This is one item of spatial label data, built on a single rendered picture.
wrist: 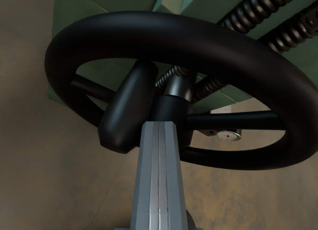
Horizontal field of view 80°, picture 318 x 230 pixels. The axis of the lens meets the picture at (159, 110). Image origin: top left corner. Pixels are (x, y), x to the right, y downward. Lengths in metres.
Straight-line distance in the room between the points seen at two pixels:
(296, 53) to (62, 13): 0.40
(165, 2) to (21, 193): 0.93
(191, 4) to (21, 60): 0.97
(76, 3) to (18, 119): 0.70
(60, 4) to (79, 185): 0.78
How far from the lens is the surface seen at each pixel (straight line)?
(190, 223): 1.08
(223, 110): 0.61
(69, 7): 0.43
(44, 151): 1.00
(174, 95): 0.22
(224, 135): 0.54
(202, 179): 1.36
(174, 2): 0.22
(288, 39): 0.21
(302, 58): 0.25
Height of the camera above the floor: 1.00
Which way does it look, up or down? 57 degrees down
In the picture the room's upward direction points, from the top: 67 degrees clockwise
